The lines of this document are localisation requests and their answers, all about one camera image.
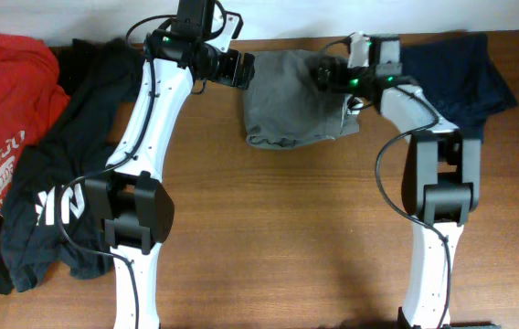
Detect grey shorts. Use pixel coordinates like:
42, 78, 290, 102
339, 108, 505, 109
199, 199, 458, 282
242, 50, 360, 151

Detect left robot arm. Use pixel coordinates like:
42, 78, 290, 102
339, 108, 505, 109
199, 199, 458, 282
84, 0, 254, 328

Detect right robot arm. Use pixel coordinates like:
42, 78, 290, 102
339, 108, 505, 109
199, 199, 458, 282
313, 33, 482, 328

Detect navy blue folded garment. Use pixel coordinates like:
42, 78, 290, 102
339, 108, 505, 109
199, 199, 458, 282
400, 33, 518, 138

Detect red t-shirt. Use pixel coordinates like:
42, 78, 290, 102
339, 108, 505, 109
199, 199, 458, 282
0, 34, 69, 208

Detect black printed t-shirt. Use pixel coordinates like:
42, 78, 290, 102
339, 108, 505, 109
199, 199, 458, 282
0, 39, 143, 295

